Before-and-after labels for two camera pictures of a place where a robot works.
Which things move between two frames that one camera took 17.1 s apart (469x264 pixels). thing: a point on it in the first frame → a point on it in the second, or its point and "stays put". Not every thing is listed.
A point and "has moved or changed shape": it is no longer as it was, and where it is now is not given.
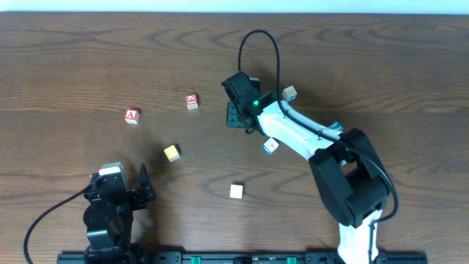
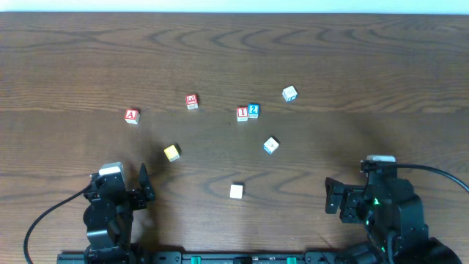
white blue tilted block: [289, 93] stays put
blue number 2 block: [337, 125] has moved or changed shape
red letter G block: [191, 101] stays put
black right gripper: [234, 119] → [346, 200]
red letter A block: [132, 116] stays put
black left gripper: [135, 198] stays put
